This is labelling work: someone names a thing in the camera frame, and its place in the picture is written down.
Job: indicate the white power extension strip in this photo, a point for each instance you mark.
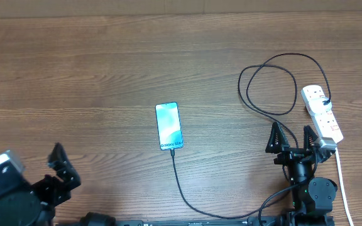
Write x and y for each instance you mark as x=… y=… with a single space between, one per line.
x=325 y=124

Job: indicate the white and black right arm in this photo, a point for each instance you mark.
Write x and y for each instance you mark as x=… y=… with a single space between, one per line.
x=312 y=196

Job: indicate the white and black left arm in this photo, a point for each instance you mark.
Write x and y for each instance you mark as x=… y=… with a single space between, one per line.
x=23 y=203

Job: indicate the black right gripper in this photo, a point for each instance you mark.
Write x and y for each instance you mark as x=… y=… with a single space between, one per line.
x=288 y=153

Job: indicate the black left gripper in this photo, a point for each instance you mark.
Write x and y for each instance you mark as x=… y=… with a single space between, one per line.
x=54 y=188

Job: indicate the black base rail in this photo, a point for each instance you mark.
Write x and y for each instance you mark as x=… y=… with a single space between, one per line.
x=99 y=219

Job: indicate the Samsung Galaxy smartphone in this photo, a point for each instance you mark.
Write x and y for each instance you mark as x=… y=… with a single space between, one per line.
x=169 y=126

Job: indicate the white USB charger plug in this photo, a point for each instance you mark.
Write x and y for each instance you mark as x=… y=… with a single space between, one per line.
x=319 y=106

